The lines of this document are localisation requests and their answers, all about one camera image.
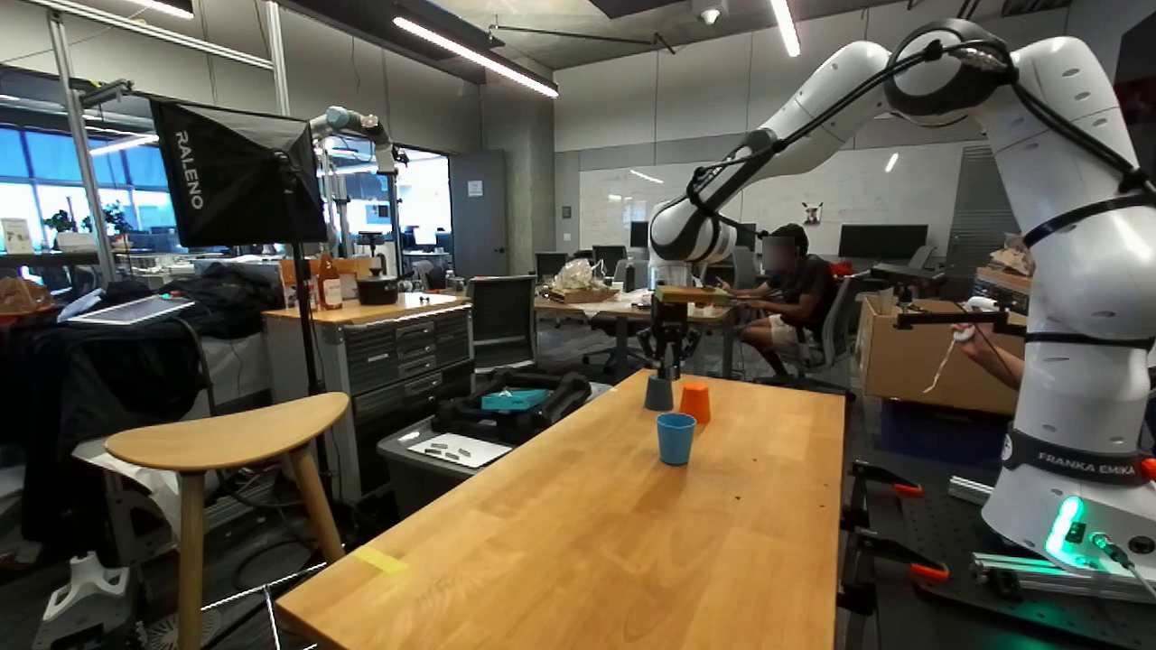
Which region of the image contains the large cardboard box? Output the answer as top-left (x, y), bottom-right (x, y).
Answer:
top-left (852, 291), bottom-right (1029, 420)

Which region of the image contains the long ceiling light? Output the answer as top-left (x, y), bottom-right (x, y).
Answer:
top-left (391, 11), bottom-right (562, 104)

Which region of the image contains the white laptop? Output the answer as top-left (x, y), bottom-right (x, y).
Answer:
top-left (63, 289), bottom-right (198, 334)

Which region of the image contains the black light stand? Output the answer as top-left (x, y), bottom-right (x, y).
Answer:
top-left (286, 237), bottom-right (323, 397)

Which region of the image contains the orange cup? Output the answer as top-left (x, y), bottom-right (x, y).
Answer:
top-left (674, 378), bottom-right (716, 429)

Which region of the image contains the wooden office desk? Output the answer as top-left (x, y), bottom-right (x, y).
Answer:
top-left (532, 291), bottom-right (741, 384)

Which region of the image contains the white wall board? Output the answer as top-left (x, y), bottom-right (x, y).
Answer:
top-left (575, 141), bottom-right (968, 254)

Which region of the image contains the black clamp orange handle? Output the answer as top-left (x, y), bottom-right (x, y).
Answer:
top-left (838, 524), bottom-right (952, 595)
top-left (845, 458), bottom-right (927, 506)

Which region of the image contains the yellow tape strip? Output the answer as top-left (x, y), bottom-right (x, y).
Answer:
top-left (354, 545), bottom-right (410, 578)

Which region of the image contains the small black box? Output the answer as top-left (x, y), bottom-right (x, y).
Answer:
top-left (354, 275), bottom-right (401, 306)

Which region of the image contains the black cloth covered table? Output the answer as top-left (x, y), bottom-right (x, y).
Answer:
top-left (0, 303), bottom-right (210, 557)

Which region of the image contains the white plastic object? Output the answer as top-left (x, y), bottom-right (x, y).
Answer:
top-left (30, 549), bottom-right (136, 650)

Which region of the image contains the wide black monitor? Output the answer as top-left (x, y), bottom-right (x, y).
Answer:
top-left (833, 220), bottom-right (930, 263)

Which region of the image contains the grey plastic case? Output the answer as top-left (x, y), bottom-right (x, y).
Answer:
top-left (374, 414), bottom-right (516, 520)

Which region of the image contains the grey drawer cabinet wooden top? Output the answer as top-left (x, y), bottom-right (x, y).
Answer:
top-left (258, 289), bottom-right (478, 506)

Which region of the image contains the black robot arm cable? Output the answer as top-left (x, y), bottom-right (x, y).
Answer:
top-left (683, 19), bottom-right (1153, 232)

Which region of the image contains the brown bottle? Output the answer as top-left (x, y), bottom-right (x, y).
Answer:
top-left (316, 255), bottom-right (345, 314)

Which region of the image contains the seated person dark shirt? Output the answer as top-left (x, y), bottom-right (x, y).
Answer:
top-left (730, 220), bottom-right (838, 384)

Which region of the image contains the metal base rail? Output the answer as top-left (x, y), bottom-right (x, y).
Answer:
top-left (968, 545), bottom-right (1156, 608)

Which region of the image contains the wooden stool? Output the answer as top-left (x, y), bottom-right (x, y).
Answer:
top-left (99, 390), bottom-right (354, 650)

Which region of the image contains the short ceiling light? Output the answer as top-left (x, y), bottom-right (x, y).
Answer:
top-left (764, 0), bottom-right (805, 60)

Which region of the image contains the grey door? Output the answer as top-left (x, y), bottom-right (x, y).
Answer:
top-left (452, 147), bottom-right (514, 277)

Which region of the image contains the black bag teal lining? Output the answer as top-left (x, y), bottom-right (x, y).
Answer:
top-left (431, 367), bottom-right (594, 447)

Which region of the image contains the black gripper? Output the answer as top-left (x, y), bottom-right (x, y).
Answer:
top-left (638, 299), bottom-right (705, 387)

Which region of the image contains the black softbox light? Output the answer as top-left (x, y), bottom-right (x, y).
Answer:
top-left (149, 98), bottom-right (333, 254)

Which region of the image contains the grey metal pole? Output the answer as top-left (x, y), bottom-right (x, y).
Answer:
top-left (44, 6), bottom-right (126, 287)

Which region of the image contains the light blue cup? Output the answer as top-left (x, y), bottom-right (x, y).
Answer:
top-left (655, 408), bottom-right (696, 468)

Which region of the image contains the white crumpled bag pile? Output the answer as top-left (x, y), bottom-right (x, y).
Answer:
top-left (540, 255), bottom-right (622, 303)

